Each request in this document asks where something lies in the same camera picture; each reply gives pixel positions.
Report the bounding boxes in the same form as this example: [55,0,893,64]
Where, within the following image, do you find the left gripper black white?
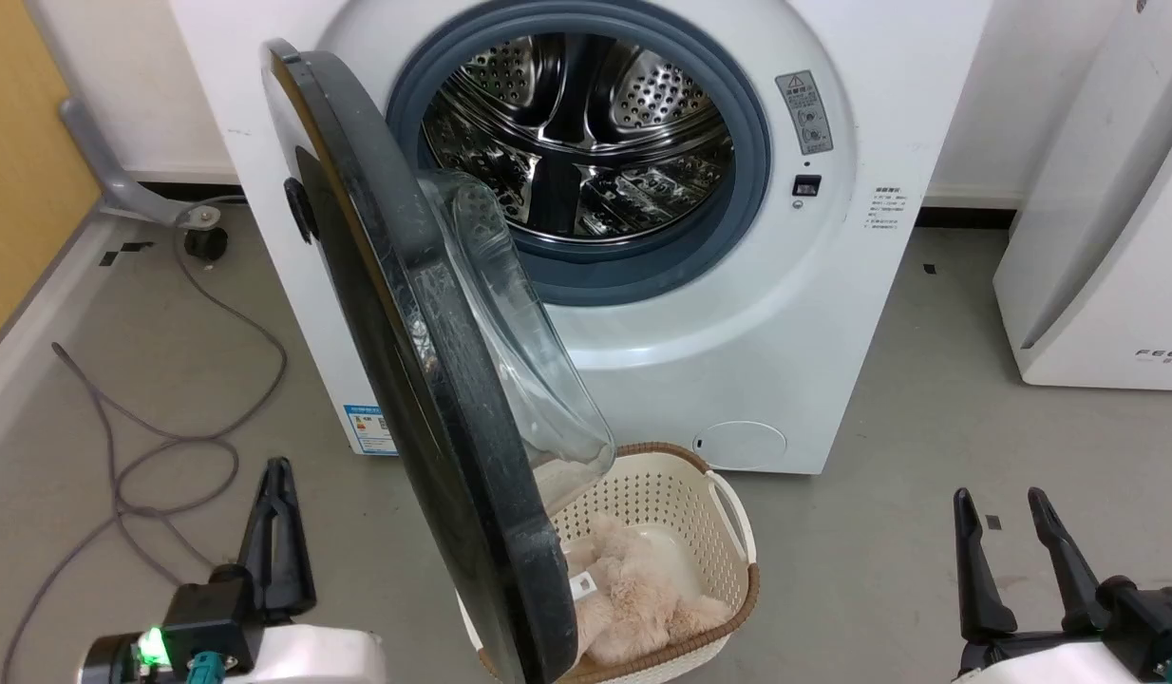
[81,457,389,684]

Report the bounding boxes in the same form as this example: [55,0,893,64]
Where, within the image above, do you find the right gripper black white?
[953,486,1172,684]

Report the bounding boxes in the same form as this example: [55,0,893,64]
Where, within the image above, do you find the black round washing machine door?
[260,38,616,684]

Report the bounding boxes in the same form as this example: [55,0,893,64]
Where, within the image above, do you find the white front-load washing machine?
[168,0,995,476]

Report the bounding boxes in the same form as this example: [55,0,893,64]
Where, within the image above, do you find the grey rubber door gasket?
[386,0,772,307]

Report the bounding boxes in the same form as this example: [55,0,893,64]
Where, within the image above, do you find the blue energy label sticker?
[343,404,399,457]

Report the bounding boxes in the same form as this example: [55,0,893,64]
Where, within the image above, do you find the round white filter cover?
[692,421,788,470]

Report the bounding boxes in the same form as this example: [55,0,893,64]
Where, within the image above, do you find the black round floor foot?
[183,226,229,263]

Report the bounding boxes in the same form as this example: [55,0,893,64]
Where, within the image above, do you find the white perforated laundry basket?
[458,441,762,684]

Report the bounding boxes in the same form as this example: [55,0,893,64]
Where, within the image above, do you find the white appliance with grey lettering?
[992,0,1172,391]

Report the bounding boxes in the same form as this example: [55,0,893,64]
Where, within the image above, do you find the beige plush toy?
[562,513,734,667]

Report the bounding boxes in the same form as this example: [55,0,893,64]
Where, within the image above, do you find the grey caster leg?
[59,95,247,226]

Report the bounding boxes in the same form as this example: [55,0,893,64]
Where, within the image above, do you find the yellow wooden panel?
[0,0,104,357]

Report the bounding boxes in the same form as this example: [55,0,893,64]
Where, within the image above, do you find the grey warning sticker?
[775,69,834,156]

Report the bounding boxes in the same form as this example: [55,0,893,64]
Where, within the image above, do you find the stainless steel washer drum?
[422,33,736,243]

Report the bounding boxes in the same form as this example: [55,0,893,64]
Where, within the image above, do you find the thin grey power cable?
[1,195,289,684]

